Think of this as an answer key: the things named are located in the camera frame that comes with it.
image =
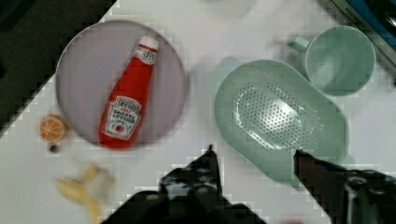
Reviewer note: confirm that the peeled banana toy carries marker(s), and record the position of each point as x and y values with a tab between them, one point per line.
91	189

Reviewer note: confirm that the grey round plate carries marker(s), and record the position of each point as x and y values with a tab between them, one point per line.
92	63

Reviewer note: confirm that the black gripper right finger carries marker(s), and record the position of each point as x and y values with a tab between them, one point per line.
348	196

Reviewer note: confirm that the orange slice toy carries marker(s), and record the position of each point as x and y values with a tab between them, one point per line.
53	128

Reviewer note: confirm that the green mug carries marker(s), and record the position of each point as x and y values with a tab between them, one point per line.
338	62

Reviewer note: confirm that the red ketchup bottle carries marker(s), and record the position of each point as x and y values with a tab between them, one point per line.
126	105

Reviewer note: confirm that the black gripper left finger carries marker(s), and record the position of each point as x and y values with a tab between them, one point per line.
203	172

